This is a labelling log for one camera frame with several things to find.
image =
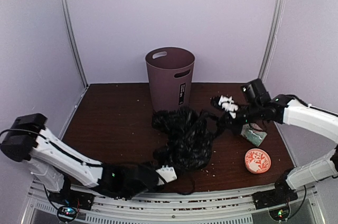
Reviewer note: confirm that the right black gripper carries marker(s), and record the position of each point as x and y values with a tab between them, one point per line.
230	123

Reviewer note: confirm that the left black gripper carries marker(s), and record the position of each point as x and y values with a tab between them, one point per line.
142	165

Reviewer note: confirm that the floral ceramic mug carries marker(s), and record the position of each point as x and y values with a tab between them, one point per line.
253	133

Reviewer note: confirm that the black plastic trash bag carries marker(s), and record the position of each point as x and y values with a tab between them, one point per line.
190	137

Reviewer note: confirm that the mauve plastic trash bin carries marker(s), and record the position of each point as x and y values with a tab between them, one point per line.
170	72

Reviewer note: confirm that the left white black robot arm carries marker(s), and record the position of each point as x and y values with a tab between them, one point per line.
51	160

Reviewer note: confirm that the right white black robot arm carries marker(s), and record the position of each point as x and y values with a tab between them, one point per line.
289	110

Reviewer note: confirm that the orange patterned ceramic bowl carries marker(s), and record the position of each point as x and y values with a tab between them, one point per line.
257	161

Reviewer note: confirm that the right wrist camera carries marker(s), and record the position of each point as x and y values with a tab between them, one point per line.
226	104

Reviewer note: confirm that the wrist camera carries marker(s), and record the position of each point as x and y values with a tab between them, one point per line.
167	173
226	104

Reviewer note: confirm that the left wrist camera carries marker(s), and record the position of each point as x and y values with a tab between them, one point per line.
167	173

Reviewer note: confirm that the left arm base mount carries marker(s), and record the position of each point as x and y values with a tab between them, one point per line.
69	205

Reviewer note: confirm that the aluminium front rail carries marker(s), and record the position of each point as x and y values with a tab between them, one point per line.
229	206

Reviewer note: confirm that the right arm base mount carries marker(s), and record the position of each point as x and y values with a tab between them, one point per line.
278	205

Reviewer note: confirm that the right aluminium frame post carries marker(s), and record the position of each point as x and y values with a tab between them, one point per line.
272	39

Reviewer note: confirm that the aluminium frame post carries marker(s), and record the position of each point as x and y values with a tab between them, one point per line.
272	39
73	44

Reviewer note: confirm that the left aluminium frame post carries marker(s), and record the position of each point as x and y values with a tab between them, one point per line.
73	44

